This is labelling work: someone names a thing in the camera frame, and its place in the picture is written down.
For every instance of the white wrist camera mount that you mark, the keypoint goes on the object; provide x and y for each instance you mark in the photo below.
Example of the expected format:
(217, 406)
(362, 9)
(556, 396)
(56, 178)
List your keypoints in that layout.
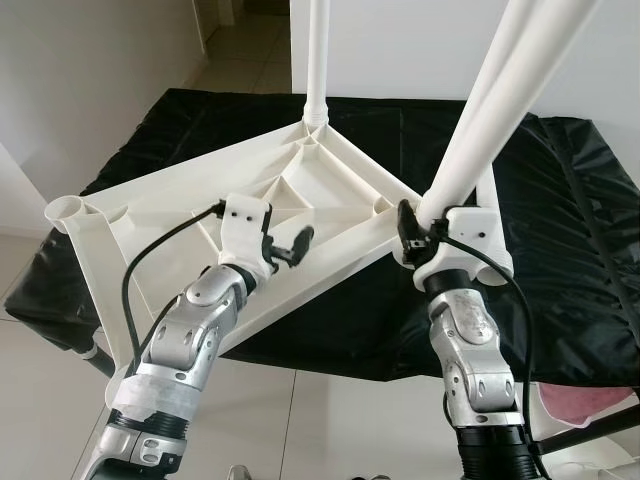
(465, 235)
(243, 222)

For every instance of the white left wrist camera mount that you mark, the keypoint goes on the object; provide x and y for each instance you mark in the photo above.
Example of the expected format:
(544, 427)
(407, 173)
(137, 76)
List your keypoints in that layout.
(243, 222)

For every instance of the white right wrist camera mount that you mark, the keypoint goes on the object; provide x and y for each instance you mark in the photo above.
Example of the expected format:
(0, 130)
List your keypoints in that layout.
(465, 235)

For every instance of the white plastic object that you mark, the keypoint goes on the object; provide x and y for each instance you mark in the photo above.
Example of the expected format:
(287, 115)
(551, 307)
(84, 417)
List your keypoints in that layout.
(590, 465)

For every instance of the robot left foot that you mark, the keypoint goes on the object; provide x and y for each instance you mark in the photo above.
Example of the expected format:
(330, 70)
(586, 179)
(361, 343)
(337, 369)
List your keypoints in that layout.
(238, 472)

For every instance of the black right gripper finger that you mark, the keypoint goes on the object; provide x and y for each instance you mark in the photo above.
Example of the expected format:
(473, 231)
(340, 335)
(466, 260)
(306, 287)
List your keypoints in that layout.
(407, 225)

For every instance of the pink round object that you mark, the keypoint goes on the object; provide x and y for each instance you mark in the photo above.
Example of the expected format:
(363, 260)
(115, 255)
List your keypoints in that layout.
(580, 400)

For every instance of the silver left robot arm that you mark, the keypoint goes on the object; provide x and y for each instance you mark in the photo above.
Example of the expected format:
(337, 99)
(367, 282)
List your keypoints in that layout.
(190, 330)

